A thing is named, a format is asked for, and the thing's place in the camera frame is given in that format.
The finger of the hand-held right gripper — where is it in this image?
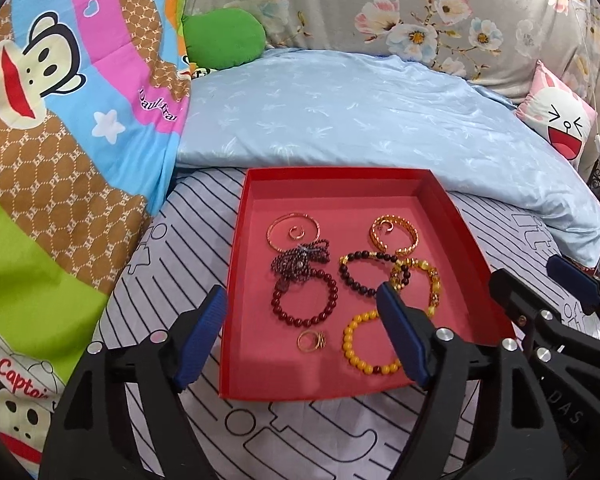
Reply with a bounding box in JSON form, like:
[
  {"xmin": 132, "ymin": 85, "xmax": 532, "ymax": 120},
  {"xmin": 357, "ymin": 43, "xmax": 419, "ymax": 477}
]
[
  {"xmin": 489, "ymin": 269, "xmax": 581, "ymax": 359},
  {"xmin": 547, "ymin": 255, "xmax": 600, "ymax": 346}
]

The dark bead bracelet gold charm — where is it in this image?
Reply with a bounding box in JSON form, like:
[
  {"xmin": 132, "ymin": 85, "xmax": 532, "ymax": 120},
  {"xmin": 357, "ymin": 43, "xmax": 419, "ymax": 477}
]
[{"xmin": 338, "ymin": 250, "xmax": 411, "ymax": 298}]

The gold double-loop ring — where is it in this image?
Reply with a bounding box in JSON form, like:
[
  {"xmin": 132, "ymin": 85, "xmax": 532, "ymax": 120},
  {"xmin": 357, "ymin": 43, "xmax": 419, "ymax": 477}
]
[{"xmin": 297, "ymin": 331, "xmax": 328, "ymax": 353}]

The dark red bead bracelet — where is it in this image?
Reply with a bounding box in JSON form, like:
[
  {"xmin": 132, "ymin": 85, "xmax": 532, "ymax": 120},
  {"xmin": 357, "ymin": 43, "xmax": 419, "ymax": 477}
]
[{"xmin": 271, "ymin": 275, "xmax": 340, "ymax": 323}]

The colourful monkey print blanket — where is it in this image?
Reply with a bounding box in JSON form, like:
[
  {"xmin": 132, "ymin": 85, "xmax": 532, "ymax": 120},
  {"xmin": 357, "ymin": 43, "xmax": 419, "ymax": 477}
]
[{"xmin": 0, "ymin": 0, "xmax": 196, "ymax": 441}]

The gold chain-link bangle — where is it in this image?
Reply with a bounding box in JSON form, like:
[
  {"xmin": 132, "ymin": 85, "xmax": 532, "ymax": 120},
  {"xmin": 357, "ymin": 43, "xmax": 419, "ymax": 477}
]
[{"xmin": 371, "ymin": 215, "xmax": 418, "ymax": 257}]

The grey floral pillow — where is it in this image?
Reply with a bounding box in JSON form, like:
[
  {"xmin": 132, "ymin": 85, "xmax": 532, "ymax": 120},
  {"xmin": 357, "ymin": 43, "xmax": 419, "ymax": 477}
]
[{"xmin": 185, "ymin": 0, "xmax": 600, "ymax": 106}]

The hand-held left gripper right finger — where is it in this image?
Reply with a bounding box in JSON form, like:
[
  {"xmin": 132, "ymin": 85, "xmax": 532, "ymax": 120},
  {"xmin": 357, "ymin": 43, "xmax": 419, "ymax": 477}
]
[{"xmin": 375, "ymin": 281, "xmax": 572, "ymax": 480}]

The pink cartoon face cushion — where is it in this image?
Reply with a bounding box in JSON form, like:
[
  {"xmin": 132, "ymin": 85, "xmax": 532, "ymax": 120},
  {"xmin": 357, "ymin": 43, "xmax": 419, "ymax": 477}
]
[{"xmin": 516, "ymin": 59, "xmax": 598, "ymax": 163}]

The light blue quilt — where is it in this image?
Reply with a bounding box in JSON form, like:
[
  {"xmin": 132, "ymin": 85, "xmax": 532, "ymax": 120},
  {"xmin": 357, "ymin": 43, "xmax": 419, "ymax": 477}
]
[{"xmin": 174, "ymin": 48, "xmax": 600, "ymax": 268}]

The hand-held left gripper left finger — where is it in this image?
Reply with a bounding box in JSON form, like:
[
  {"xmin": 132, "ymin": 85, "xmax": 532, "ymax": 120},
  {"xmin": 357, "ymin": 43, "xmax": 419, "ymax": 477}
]
[{"xmin": 39, "ymin": 285, "xmax": 229, "ymax": 480}]

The thin rose gold bangle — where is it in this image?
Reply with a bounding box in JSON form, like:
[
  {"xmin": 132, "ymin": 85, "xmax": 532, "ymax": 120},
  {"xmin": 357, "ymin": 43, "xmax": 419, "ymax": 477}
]
[{"xmin": 266, "ymin": 213, "xmax": 325, "ymax": 252}]

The amber and gold charm bracelet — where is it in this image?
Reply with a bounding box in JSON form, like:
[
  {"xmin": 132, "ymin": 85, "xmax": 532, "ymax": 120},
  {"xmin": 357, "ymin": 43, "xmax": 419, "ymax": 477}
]
[{"xmin": 390, "ymin": 257, "xmax": 442, "ymax": 320}]

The red cardboard box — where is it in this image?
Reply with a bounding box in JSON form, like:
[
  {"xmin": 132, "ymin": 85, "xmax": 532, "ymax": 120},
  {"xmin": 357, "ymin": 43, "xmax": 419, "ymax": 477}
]
[{"xmin": 219, "ymin": 166, "xmax": 517, "ymax": 402}]

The yellow bead bracelet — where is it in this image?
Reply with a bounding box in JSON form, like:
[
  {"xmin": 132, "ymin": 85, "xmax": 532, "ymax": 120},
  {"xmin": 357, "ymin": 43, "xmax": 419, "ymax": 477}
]
[{"xmin": 342, "ymin": 310, "xmax": 405, "ymax": 376}]

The green cushion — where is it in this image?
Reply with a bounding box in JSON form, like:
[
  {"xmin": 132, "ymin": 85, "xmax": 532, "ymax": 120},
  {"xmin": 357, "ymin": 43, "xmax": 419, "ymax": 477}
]
[{"xmin": 181, "ymin": 8, "xmax": 267, "ymax": 70}]

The purple small-bead bracelet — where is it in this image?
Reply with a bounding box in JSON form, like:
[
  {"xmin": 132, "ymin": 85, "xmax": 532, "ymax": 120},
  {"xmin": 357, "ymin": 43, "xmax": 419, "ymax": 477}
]
[{"xmin": 271, "ymin": 240, "xmax": 331, "ymax": 293}]

